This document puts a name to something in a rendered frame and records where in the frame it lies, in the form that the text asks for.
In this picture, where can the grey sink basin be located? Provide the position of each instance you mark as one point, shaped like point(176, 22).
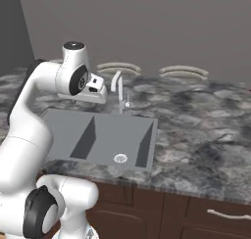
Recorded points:
point(117, 135)

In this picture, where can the brown drawer front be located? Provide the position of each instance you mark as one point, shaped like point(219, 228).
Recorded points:
point(202, 223)

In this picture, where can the brown cupboard door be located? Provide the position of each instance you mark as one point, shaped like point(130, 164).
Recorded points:
point(130, 213)

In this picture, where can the clear drinking glass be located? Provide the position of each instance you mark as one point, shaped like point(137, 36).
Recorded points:
point(120, 163)

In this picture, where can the silver sink tap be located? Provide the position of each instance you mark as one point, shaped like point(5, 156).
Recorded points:
point(120, 92)

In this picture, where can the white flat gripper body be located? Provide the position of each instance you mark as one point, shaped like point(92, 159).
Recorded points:
point(93, 97)

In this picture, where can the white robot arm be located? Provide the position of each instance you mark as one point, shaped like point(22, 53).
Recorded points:
point(29, 145)

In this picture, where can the beige curved stool back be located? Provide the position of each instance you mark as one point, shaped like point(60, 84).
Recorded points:
point(183, 70)
point(118, 66)

